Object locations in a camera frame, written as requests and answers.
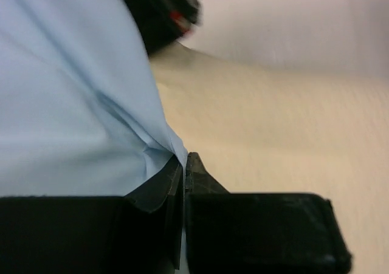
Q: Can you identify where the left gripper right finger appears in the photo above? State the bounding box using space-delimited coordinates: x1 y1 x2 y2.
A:
185 152 353 273

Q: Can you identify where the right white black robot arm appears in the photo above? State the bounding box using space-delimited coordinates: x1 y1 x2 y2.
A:
124 0 201 55

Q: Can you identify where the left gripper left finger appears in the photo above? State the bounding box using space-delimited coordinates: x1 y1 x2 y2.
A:
1 157 183 273

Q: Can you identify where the green and blue satin pillowcase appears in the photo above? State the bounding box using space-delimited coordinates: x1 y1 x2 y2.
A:
1 0 187 196

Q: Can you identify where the cream pillow with yellow edge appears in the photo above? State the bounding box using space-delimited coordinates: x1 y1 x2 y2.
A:
150 43 388 273

